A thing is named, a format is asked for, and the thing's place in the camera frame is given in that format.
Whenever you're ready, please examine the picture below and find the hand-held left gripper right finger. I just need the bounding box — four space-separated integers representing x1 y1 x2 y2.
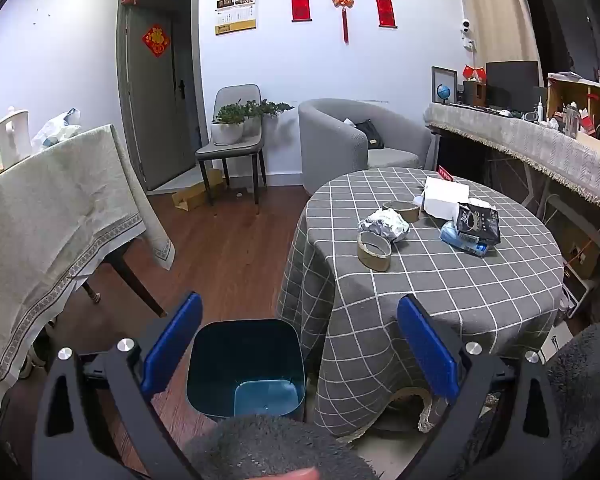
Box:
396 294 566 480

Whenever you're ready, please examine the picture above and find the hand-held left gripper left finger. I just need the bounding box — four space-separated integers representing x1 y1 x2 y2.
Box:
32 291 203 480

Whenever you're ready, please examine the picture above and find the teal plastic bin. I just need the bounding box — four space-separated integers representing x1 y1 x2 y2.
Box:
186 318 307 423

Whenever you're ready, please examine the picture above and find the white paper ball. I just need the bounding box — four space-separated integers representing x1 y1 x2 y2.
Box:
358 207 411 243

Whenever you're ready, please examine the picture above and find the grey checked tablecloth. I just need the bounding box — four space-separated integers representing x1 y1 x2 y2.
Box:
278 166 566 438

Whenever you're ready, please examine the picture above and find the brown tape roll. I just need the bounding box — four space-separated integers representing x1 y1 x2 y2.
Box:
356 230 392 272
382 200 422 223

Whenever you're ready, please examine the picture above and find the light blue packet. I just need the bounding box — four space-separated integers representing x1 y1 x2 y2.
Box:
439 220 491 258

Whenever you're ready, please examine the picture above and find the black snack bag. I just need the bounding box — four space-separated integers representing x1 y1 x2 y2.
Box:
455 199 501 247

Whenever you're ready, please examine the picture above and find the flat cardboard box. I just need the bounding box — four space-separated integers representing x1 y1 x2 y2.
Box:
172 169 226 211

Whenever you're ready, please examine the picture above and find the white cardboard box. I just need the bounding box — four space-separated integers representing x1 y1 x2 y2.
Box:
422 176 471 220

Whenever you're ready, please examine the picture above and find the person's grey fleece clothing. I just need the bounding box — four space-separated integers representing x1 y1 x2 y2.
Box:
545 322 600 480

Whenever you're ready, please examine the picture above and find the potted plant in white pot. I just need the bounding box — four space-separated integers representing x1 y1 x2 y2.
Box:
211 102 247 146

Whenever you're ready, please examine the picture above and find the grey armchair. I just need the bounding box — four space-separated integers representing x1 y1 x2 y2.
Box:
298 98 438 196

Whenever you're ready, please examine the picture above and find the beige fringed counter cloth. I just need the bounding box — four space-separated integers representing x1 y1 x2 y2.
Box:
424 102 600 218

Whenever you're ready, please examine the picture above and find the grey door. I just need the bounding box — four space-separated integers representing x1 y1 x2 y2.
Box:
116 0 203 192

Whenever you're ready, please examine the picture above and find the white plastic bag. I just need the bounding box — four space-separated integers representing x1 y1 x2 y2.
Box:
31 108 82 150

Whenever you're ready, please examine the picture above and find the grey dining chair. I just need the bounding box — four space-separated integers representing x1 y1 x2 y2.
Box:
195 84 268 215

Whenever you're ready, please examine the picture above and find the trailing green potted plant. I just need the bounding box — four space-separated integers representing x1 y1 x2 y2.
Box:
242 99 295 137

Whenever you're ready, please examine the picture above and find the brown speaker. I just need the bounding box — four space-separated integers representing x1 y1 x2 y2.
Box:
462 80 486 107

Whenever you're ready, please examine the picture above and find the white kettle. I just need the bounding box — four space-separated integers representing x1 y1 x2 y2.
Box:
0 106 32 168

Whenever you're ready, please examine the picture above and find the black monitor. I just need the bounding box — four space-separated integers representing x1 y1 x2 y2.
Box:
485 60 540 108

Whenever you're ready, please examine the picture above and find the wooden crate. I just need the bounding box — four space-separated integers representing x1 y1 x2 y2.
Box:
546 72 600 136

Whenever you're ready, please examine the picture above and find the red diamond door decoration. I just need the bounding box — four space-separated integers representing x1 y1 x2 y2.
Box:
141 23 170 57

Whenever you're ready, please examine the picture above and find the beige curtain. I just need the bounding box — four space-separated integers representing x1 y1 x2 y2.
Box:
457 0 541 81

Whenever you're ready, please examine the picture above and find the picture frame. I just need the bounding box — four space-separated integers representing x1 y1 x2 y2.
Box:
431 66 458 106

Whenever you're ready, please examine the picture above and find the wall calendar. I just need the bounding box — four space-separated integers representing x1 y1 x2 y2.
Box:
215 0 257 36

